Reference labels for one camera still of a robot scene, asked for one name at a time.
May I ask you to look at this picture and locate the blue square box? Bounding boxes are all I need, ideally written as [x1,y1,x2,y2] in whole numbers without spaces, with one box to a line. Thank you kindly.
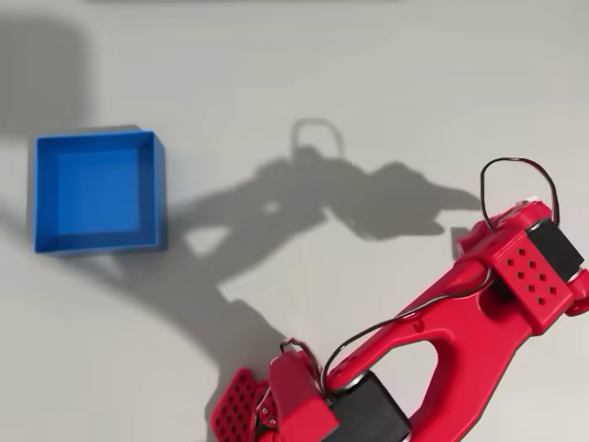
[32,130,167,254]

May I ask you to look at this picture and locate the black red wrist cable loop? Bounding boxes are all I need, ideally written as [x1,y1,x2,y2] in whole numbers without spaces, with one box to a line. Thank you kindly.
[479,157,561,230]

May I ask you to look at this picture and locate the black red servo cable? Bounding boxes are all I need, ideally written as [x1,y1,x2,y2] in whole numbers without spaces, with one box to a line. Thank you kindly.
[320,269,494,398]

